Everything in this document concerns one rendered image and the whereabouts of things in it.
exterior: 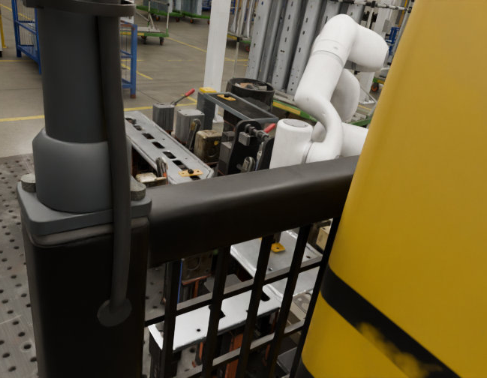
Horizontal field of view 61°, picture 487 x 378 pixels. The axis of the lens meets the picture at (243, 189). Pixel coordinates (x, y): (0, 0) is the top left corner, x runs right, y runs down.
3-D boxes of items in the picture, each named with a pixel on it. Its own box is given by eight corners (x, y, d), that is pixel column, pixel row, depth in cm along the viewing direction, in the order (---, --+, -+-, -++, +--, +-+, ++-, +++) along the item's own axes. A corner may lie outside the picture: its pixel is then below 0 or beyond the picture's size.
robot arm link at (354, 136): (322, 170, 173) (332, 115, 161) (366, 183, 166) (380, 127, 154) (312, 181, 163) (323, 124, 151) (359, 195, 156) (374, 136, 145)
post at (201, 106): (188, 175, 213) (196, 91, 194) (201, 174, 217) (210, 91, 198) (195, 182, 208) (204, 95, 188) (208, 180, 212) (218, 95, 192)
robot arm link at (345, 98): (347, 163, 157) (307, 152, 163) (357, 141, 163) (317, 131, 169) (359, 52, 117) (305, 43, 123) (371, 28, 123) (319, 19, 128)
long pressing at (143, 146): (94, 114, 190) (94, 111, 189) (141, 112, 202) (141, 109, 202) (283, 309, 93) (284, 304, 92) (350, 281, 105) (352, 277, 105)
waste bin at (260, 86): (208, 145, 449) (215, 77, 416) (245, 139, 483) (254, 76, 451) (237, 163, 417) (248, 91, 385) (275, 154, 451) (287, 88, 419)
